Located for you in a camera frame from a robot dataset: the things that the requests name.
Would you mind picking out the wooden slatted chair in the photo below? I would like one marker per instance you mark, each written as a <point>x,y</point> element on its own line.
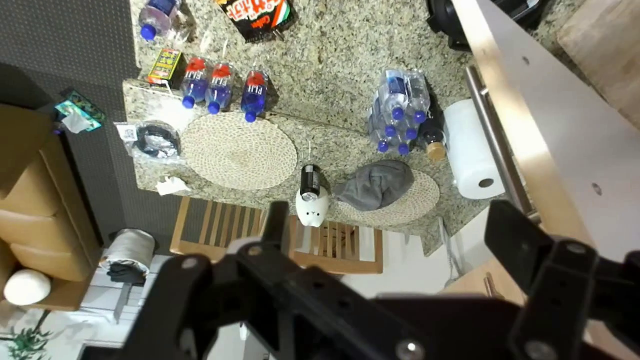
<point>333,245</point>
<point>220,227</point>

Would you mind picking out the wooden cabinet door white inside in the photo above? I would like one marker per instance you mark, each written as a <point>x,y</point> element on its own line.
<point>567,146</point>

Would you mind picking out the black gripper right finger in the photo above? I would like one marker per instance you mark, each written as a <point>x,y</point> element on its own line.
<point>552,286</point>

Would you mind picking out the pack of water bottles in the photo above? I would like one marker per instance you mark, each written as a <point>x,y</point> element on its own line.
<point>400,111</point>

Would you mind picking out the white paper towel roll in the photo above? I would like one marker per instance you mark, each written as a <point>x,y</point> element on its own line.
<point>471,151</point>

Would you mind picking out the green white small package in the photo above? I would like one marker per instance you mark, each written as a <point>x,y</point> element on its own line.
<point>78,113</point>

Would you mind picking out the large round woven placemat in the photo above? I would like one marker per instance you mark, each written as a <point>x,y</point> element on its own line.
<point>240,153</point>

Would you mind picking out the black white small bottle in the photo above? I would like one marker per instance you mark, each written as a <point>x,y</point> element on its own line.
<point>312,202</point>

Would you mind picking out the white round object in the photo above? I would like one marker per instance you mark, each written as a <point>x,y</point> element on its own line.
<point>27,286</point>

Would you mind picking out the yellow green small box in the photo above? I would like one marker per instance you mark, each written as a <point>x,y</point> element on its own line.
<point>167,67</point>

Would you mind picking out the black round appliance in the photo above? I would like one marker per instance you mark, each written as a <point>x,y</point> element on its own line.
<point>444,22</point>

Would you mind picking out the clear bottle blue cap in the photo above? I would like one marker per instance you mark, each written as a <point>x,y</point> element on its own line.
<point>158,16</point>

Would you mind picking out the crumpled white tissue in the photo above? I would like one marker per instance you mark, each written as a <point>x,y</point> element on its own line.
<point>172,186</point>

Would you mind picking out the oval woven placemat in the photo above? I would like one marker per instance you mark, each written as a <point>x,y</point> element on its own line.
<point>417,201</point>

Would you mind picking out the silver can with black tool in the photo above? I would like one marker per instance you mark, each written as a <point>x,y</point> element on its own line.
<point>130,257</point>

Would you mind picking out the black orange snack bag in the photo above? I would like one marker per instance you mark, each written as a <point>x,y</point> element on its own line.
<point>261,16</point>

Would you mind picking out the green plant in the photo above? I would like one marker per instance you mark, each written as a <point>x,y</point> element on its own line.
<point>22,340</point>

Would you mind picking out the light wooden cutting board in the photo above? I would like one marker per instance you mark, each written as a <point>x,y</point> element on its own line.
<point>602,47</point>

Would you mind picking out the red label blue cap bottle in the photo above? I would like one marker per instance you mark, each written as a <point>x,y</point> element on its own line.
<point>220,87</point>
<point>255,93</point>
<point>194,80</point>

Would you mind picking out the brown cardboard boxes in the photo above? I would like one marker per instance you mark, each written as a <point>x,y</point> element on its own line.
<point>41,212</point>

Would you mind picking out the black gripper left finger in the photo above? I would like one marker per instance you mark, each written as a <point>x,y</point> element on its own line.
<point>220,293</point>

